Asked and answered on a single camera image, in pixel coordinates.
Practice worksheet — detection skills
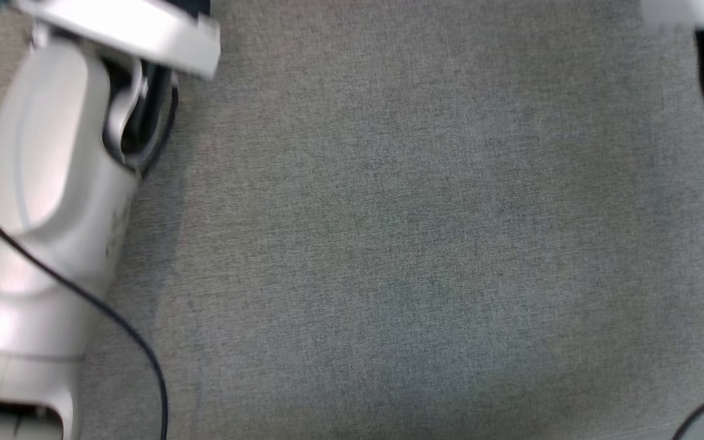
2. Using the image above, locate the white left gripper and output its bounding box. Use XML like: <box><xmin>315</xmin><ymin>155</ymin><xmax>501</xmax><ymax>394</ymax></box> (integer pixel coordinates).
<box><xmin>13</xmin><ymin>0</ymin><xmax>222</xmax><ymax>175</ymax></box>

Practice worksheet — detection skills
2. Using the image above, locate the grey fabric upholstered bench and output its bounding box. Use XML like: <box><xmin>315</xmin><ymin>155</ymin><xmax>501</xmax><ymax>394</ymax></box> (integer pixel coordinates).
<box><xmin>0</xmin><ymin>0</ymin><xmax>704</xmax><ymax>440</ymax></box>

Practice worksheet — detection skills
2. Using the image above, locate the black left camera cable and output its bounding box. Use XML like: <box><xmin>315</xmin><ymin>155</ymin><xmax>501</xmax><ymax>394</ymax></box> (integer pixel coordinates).
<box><xmin>0</xmin><ymin>180</ymin><xmax>171</xmax><ymax>440</ymax></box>

